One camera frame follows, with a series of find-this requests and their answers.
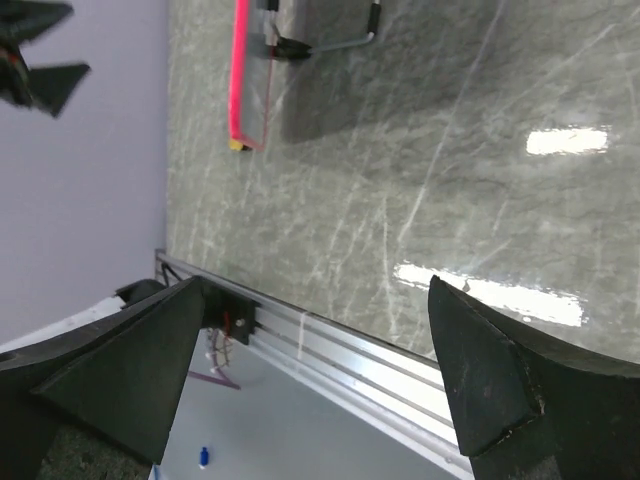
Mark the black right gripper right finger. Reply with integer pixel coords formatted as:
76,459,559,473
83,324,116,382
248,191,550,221
428,277,639,479

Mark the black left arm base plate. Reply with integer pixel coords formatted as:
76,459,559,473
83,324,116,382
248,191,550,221
202,280,257,345

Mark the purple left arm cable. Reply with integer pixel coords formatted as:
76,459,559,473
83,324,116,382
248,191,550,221
189,327,242,391

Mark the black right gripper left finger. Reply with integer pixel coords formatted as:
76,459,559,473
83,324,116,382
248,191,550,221
1,278,205,479

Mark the yellow whiteboard eraser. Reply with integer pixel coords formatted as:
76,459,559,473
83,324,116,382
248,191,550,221
229,139,252,152

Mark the aluminium front rail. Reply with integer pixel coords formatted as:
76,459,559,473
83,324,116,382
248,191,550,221
155,249,473,479

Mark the metal whiteboard stand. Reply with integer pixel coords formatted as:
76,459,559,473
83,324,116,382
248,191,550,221
269,0,384,61

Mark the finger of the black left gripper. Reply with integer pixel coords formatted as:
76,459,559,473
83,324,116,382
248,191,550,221
1,2,74,46
1,63,91,118

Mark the red framed whiteboard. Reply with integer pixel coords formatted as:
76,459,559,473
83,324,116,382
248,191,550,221
228,0,279,150

